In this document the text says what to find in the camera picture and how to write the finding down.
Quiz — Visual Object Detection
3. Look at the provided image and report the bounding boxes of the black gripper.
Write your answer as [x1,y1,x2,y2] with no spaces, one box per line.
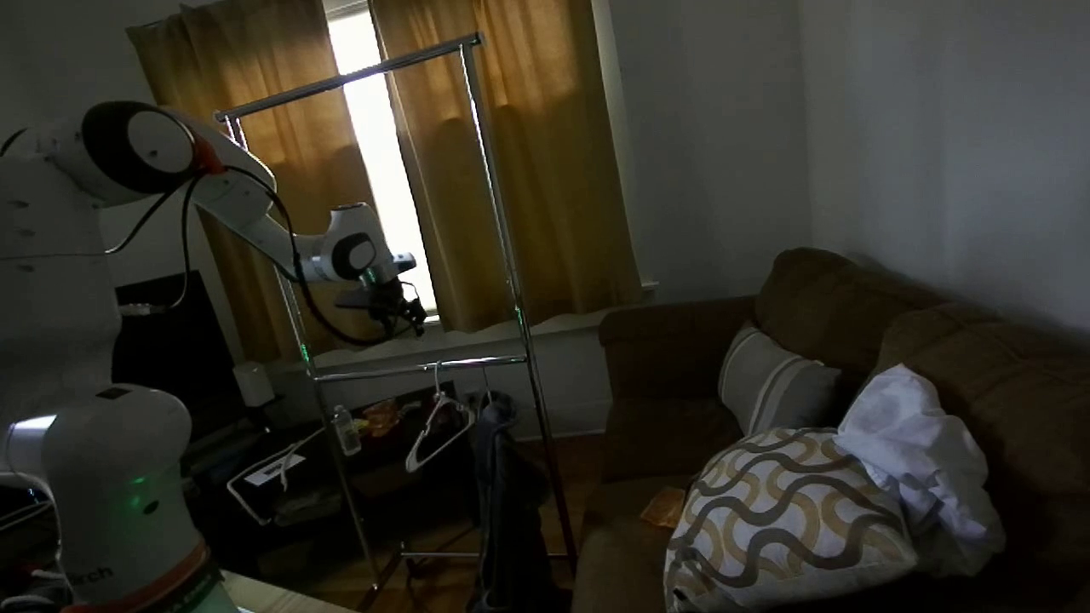
[337,265,438,341]

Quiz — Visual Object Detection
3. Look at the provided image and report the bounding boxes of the white plastic coat hanger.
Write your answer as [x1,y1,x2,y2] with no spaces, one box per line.
[403,362,478,476]

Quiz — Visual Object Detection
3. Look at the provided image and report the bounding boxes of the chrome metal garment rack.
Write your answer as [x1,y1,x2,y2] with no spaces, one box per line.
[214,30,581,597]

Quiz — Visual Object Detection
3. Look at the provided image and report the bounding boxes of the brown chips bag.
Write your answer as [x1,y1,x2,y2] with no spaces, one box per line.
[359,399,408,442]

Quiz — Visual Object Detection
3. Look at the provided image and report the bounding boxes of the clear plastic water bottle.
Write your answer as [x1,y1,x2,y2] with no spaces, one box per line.
[329,403,365,459]

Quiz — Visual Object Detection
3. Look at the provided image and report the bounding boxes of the small white box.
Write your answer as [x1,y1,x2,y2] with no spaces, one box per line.
[232,359,282,411]

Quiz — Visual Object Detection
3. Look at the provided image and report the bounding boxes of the bright window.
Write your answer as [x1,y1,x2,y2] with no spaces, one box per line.
[321,0,438,328]

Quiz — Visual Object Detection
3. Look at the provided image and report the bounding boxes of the mustard yellow curtain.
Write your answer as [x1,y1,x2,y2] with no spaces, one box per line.
[369,0,644,334]
[125,0,394,367]

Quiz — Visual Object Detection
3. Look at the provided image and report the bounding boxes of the black low table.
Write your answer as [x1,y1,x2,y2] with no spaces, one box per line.
[184,395,486,576]

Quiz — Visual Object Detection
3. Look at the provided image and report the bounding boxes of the dark grey hanging robe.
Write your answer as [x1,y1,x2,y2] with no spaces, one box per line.
[469,388,571,613]

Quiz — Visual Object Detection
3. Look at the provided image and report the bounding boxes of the black tall furniture piece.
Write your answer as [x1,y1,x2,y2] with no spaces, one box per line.
[111,269,247,435]

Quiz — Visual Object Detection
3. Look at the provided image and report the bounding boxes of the orange snack packet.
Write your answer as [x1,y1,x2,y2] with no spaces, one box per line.
[637,486,692,538]

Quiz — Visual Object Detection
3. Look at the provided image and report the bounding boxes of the wave pattern throw pillow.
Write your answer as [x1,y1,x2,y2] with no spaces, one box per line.
[660,421,924,613]

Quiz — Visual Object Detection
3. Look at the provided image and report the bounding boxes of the white crumpled cloth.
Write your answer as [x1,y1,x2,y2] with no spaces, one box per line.
[832,362,1012,576]

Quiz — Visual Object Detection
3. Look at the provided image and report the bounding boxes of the brown fabric sofa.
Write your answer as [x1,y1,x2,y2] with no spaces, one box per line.
[571,245,1090,613]

